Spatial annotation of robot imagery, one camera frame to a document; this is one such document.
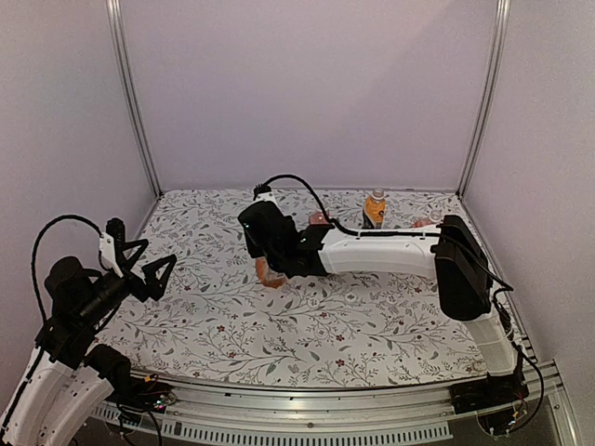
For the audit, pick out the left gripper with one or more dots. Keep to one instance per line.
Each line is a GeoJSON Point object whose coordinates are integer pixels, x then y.
{"type": "Point", "coordinates": [155, 289]}

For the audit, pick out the small orange black bottle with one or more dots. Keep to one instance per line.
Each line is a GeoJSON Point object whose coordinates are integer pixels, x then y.
{"type": "Point", "coordinates": [374, 210]}

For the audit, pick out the large orange juice bottle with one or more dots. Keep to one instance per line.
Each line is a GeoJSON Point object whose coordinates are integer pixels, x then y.
{"type": "Point", "coordinates": [435, 217]}

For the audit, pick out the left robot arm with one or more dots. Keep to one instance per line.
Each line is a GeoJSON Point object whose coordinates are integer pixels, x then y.
{"type": "Point", "coordinates": [70, 374]}

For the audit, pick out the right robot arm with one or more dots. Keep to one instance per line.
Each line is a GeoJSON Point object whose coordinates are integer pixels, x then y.
{"type": "Point", "coordinates": [446, 253]}

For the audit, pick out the floral patterned table mat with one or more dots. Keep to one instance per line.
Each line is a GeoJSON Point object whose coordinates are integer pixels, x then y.
{"type": "Point", "coordinates": [217, 321]}

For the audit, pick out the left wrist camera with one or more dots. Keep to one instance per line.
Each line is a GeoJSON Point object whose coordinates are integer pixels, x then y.
{"type": "Point", "coordinates": [110, 246]}

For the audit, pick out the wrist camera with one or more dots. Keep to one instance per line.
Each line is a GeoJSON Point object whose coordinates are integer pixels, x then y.
{"type": "Point", "coordinates": [263, 194]}
{"type": "Point", "coordinates": [110, 246]}

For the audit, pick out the front aluminium rail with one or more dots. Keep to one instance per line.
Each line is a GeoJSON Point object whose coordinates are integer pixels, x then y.
{"type": "Point", "coordinates": [222, 414]}

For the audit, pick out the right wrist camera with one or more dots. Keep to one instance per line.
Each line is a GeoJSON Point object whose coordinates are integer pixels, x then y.
{"type": "Point", "coordinates": [263, 194]}

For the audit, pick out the left aluminium frame post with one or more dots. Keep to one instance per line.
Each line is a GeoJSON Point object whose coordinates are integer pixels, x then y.
{"type": "Point", "coordinates": [118, 34]}

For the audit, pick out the aluminium frame post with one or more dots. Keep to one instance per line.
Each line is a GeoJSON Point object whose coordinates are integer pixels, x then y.
{"type": "Point", "coordinates": [118, 34]}
{"type": "Point", "coordinates": [495, 55]}

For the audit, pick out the right aluminium frame post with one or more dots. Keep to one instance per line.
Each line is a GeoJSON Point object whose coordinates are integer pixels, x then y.
{"type": "Point", "coordinates": [495, 55]}

